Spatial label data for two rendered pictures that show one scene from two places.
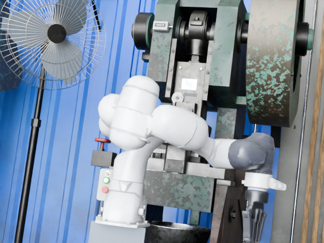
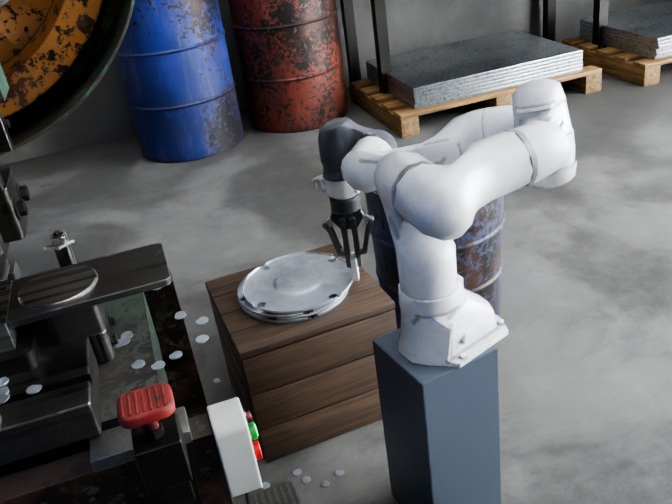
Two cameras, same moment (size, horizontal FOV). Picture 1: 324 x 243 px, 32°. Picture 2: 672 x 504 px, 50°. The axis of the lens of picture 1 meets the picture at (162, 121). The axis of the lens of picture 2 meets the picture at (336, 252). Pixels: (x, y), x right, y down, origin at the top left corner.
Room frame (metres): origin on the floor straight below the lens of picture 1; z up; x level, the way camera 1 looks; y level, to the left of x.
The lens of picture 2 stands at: (2.66, 1.01, 1.32)
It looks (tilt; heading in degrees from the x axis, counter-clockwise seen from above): 29 degrees down; 240
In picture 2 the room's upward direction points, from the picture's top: 8 degrees counter-clockwise
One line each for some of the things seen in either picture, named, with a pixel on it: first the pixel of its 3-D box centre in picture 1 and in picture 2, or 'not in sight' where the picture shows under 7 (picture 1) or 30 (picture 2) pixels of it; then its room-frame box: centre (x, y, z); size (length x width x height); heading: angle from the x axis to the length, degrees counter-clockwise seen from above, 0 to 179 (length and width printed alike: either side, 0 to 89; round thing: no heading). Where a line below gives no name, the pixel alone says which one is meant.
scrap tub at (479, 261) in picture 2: not in sight; (437, 241); (1.40, -0.52, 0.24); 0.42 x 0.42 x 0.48
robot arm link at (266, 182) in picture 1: (265, 182); (335, 181); (1.83, -0.36, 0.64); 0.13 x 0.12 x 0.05; 52
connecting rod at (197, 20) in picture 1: (197, 46); not in sight; (2.66, -0.13, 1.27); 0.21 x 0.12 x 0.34; 164
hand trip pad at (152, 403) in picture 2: (101, 147); (151, 422); (2.53, 0.25, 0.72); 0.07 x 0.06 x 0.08; 164
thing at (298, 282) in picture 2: not in sight; (297, 280); (1.95, -0.43, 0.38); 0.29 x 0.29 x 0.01
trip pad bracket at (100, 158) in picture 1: (102, 170); (169, 472); (2.52, 0.24, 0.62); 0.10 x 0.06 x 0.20; 74
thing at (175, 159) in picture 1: (175, 157); (100, 311); (2.49, -0.08, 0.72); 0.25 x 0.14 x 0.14; 164
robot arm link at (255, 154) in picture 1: (252, 151); (357, 146); (1.80, -0.30, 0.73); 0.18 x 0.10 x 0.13; 128
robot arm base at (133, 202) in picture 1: (123, 202); (448, 307); (1.89, 0.09, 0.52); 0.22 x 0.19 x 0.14; 175
